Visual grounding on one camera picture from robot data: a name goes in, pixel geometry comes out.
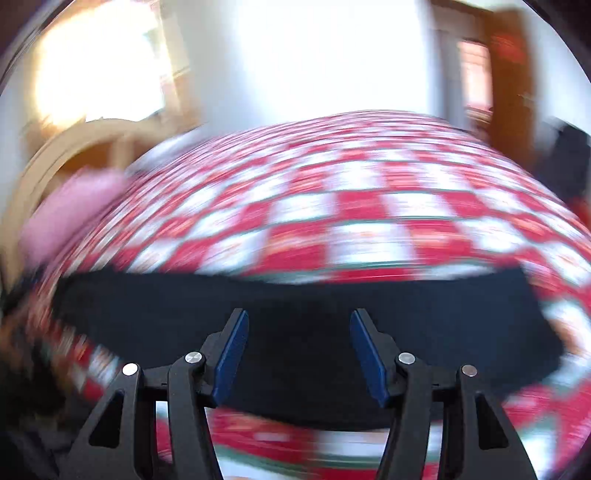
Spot black pants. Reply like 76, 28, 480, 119
51, 268, 564, 431

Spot pink folded blanket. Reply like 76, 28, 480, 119
19, 169, 130, 269

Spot red patchwork cartoon bedspread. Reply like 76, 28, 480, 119
27, 111, 590, 479

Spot cream wooden headboard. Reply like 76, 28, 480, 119
1, 119, 183, 291

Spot black folding chair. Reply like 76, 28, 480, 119
534, 117, 590, 206

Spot brown wooden door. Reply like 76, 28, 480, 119
483, 8, 536, 170

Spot window with brown frame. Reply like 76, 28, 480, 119
32, 1, 178, 130

